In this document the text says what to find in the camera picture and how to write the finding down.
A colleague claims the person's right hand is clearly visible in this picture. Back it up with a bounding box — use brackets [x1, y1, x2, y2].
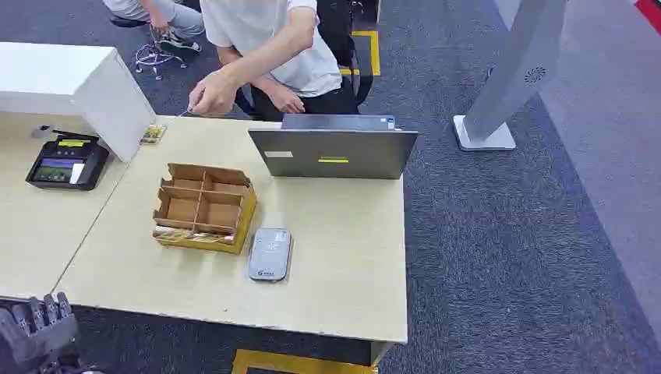
[268, 85, 306, 115]

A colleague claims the person's left hand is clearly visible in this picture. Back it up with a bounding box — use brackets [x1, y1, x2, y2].
[188, 69, 244, 117]

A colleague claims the person in chair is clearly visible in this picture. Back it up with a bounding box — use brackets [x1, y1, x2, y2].
[187, 0, 362, 122]

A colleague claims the grey laptop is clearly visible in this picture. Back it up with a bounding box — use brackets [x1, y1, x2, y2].
[247, 113, 419, 181]

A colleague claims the black office chair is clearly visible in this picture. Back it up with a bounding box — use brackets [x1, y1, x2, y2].
[315, 0, 376, 107]

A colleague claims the crouching person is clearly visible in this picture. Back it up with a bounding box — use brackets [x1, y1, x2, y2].
[102, 0, 207, 58]

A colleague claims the wooden compartment box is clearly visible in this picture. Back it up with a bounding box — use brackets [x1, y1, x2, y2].
[151, 163, 258, 256]

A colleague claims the stack of cards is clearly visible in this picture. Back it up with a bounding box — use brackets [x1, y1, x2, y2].
[154, 226, 236, 245]

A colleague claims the grey flat pocket device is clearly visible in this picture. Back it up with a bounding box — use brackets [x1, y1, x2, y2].
[247, 228, 293, 283]

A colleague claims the white desk partition box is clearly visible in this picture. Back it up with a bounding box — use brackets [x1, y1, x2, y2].
[0, 42, 157, 164]

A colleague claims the black card reader terminal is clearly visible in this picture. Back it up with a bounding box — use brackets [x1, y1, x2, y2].
[26, 131, 111, 192]

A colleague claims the grey pillar stand, white base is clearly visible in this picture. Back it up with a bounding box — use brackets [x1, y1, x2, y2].
[452, 0, 569, 152]

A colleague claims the red floor mat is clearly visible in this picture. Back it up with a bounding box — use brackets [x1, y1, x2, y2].
[634, 0, 661, 36]

